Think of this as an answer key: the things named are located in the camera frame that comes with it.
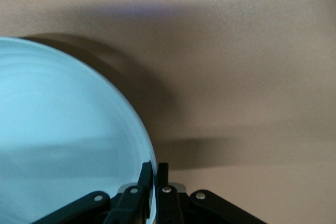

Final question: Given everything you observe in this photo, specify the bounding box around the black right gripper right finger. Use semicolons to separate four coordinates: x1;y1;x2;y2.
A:
154;163;266;224

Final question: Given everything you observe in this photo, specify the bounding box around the blue plate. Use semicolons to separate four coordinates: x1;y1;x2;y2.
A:
0;36;159;224

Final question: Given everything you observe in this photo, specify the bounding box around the brown table cover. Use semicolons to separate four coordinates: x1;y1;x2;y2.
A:
0;0;336;224

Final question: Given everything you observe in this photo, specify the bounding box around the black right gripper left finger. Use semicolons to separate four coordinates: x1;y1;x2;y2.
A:
31;161;154;224

